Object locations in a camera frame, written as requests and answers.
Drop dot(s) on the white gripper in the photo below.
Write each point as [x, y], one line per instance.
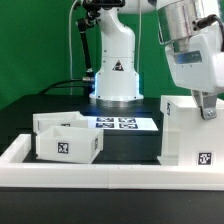
[201, 67]

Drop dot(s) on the white drawer cabinet box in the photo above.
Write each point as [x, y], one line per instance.
[188, 139]

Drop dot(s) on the white drawer with knob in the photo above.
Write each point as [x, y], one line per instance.
[69, 144]

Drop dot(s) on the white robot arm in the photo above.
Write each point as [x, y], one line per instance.
[192, 33]

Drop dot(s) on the white sheet with markers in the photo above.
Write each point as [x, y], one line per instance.
[122, 123]

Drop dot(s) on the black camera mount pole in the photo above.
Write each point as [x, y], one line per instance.
[86, 36]

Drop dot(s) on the white boundary fence frame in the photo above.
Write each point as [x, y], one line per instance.
[15, 172]

